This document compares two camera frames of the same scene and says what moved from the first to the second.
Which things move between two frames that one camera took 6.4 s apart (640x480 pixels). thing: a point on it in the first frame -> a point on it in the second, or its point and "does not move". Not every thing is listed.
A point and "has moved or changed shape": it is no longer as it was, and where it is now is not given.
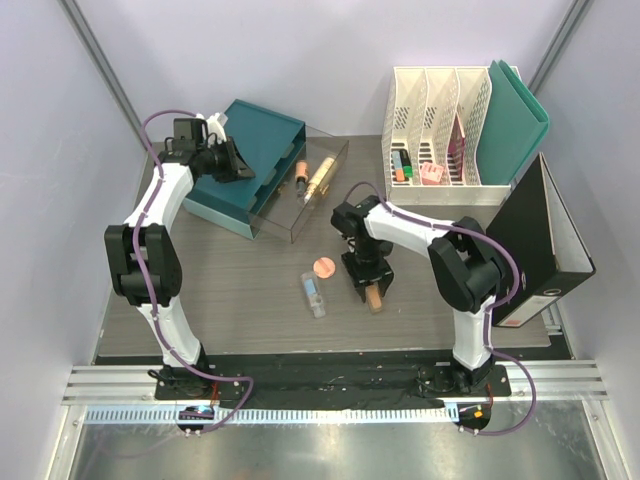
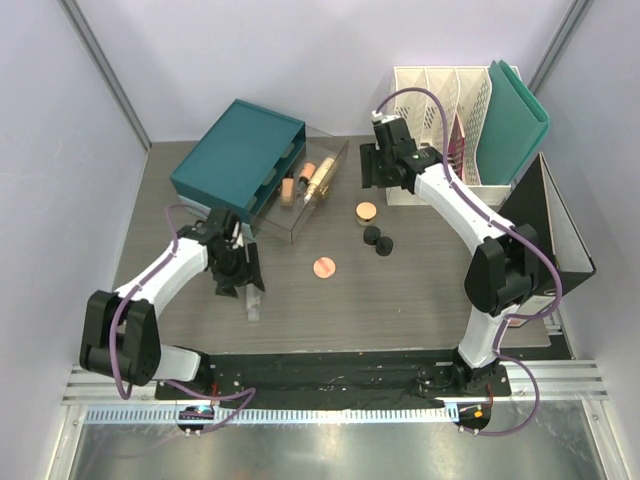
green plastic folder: (516, 124) does not move
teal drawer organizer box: (266, 141) does not move
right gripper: (359, 274) -> (369, 177)
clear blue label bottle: (311, 287) -> (253, 303)
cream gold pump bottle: (319, 178) does not move
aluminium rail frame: (136, 384) does not move
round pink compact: (324, 267) does not move
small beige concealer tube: (301, 176) has moved or changed shape
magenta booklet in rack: (456, 152) does not move
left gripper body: (221, 161) -> (234, 269)
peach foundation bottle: (374, 299) -> (287, 191)
